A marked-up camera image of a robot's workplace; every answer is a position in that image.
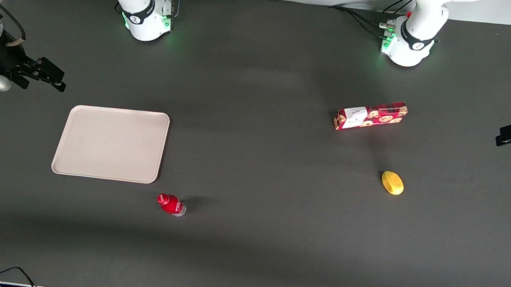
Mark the red coke bottle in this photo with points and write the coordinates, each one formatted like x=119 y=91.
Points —
x=171 y=204

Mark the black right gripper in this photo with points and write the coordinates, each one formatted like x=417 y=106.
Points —
x=5 y=55

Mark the red cookie box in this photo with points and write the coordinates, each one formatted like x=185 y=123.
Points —
x=370 y=116

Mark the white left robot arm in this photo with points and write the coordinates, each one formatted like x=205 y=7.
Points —
x=412 y=36

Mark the yellow lemon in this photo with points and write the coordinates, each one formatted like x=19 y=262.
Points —
x=392 y=183

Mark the dark grey table mat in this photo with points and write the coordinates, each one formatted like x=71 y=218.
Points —
x=250 y=187

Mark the beige plastic tray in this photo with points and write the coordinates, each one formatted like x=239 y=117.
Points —
x=111 y=143

